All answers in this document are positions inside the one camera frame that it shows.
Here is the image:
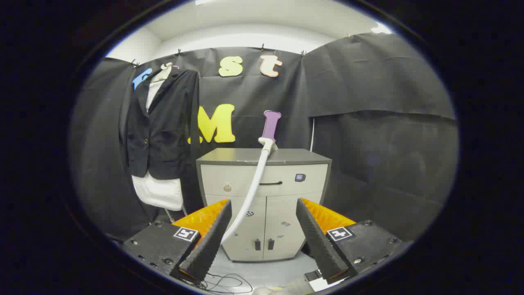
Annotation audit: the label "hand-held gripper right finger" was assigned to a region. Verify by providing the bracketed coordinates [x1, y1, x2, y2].
[296, 198, 404, 285]

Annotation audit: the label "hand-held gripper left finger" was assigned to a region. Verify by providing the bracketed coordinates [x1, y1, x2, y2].
[123, 199, 233, 284]

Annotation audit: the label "black suit jacket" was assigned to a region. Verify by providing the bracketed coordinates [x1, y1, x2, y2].
[119, 69, 200, 181]

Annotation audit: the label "white garment stand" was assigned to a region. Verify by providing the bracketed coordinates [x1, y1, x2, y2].
[164, 207, 188, 224]

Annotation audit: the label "cream clothes hanger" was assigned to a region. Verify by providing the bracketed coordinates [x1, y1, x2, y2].
[149, 62, 174, 82]

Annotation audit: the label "grey cabinet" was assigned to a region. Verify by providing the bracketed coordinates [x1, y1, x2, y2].
[196, 147, 333, 263]

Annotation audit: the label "black floor cables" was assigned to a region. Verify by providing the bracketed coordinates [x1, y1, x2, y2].
[176, 270, 254, 295]

